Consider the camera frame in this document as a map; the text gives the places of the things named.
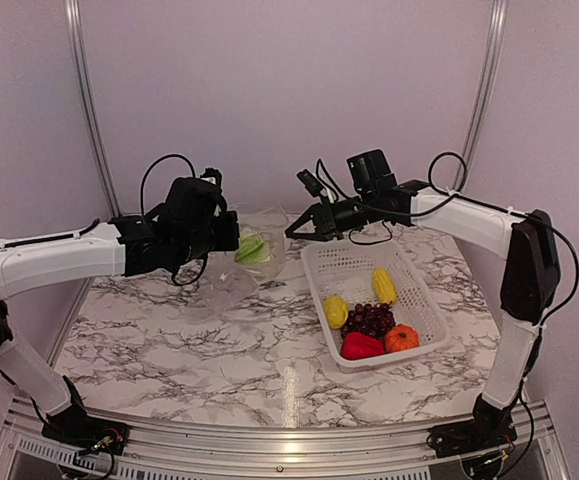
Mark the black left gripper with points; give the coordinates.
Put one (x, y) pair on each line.
(229, 240)

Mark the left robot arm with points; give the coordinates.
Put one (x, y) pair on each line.
(41, 277)

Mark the red grape bunch toy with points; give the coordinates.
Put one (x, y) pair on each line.
(373, 320)

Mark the left aluminium frame post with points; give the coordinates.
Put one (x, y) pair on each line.
(75, 29)

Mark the aluminium front rail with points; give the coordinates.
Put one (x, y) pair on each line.
(159, 449)

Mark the white cabbage toy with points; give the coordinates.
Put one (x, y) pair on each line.
(254, 247)

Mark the clear zip top bag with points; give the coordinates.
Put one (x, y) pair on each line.
(232, 277)

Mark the aluminium frame post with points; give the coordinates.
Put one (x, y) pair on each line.
(75, 29)
(484, 92)

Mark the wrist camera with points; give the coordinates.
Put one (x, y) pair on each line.
(213, 176)
(311, 183)

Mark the red pepper toy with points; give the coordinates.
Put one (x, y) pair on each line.
(357, 346)

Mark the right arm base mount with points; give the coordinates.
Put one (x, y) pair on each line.
(484, 442)

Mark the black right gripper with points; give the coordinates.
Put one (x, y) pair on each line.
(319, 235)

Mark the orange pumpkin toy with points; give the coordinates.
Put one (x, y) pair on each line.
(401, 338)

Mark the right aluminium frame post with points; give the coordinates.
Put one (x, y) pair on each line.
(484, 92)

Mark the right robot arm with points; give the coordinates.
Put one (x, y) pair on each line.
(525, 241)

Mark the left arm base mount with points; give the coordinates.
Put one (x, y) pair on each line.
(92, 435)

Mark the yellow corn toy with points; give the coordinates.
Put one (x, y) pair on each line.
(383, 287)

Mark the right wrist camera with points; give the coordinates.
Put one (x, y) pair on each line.
(311, 183)

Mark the yellow pepper toy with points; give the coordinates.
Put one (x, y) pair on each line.
(336, 312)

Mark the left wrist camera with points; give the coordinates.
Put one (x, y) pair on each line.
(213, 176)

